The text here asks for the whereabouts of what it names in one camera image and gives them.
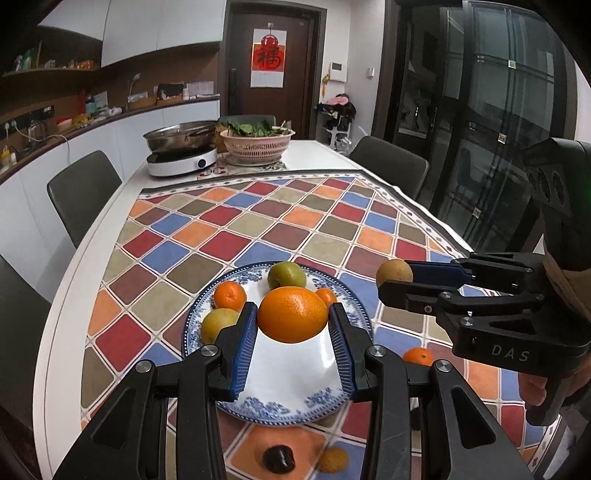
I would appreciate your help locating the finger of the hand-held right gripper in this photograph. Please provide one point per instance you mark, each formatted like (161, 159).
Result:
(406, 295)
(438, 273)

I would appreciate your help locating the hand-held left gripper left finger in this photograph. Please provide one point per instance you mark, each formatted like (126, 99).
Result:
(244, 350)

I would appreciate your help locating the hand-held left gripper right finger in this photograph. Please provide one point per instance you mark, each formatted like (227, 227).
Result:
(342, 355)

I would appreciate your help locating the brown kiwi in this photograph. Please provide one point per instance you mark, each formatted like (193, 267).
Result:
(332, 460)
(392, 273)

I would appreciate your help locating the yellow pear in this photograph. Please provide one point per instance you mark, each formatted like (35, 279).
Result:
(217, 323)

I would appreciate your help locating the blue rimmed white plate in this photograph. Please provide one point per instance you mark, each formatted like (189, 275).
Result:
(286, 369)

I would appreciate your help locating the orange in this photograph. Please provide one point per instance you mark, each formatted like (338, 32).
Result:
(229, 295)
(292, 314)
(326, 296)
(418, 356)

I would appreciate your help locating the green lime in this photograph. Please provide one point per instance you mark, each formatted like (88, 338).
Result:
(286, 275)

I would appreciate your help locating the person's right hand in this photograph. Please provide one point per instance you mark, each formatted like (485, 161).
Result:
(531, 390)

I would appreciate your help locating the dark plum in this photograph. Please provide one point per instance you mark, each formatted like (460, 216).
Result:
(278, 458)

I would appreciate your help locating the checkered colourful tablecloth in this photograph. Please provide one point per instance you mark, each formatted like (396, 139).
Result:
(258, 217)

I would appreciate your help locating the sliding glass door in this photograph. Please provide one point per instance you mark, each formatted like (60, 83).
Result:
(485, 115)

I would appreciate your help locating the white rack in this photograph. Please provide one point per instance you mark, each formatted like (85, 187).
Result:
(339, 134)

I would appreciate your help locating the clothes pile with pink hat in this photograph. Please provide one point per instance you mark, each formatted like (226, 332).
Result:
(339, 105)

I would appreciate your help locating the white induction cooker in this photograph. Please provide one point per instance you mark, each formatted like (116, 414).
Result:
(180, 164)

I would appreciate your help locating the pink colander basket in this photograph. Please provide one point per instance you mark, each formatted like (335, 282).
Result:
(256, 148)

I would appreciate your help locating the green leafy vegetables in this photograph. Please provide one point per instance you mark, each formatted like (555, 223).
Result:
(249, 129)

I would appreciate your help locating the steel pot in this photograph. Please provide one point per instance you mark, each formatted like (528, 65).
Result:
(175, 138)

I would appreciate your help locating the dark brown door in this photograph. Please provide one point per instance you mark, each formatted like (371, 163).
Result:
(300, 92)

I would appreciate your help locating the white base cabinets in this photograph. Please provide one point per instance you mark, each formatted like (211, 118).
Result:
(138, 134)

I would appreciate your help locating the wicker basket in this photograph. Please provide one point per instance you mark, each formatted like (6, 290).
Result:
(142, 102)

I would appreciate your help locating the black bag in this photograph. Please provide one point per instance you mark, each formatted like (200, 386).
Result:
(171, 92)

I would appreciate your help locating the red and white door poster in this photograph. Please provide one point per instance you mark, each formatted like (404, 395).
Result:
(268, 57)

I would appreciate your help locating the white gooseneck lamp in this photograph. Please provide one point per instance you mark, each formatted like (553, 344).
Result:
(134, 85)

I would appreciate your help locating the red container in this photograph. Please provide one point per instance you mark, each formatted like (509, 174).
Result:
(64, 124)

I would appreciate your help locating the teal box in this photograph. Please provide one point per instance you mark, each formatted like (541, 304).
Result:
(97, 101)

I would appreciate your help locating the yellow bottle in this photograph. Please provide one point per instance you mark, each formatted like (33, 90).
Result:
(7, 157)

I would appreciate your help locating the black power strip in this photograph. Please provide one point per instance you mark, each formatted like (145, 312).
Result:
(41, 111)

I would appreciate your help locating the orange snack packet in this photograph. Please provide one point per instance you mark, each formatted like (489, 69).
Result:
(87, 64)

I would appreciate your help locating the green bottle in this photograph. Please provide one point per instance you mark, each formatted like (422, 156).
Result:
(27, 59)

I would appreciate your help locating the white wall intercom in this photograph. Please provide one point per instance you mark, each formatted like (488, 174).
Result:
(336, 71)

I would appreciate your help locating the white wall cabinets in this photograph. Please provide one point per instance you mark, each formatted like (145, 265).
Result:
(152, 27)

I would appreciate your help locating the wooden wall shelf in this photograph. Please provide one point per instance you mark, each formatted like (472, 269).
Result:
(51, 71)

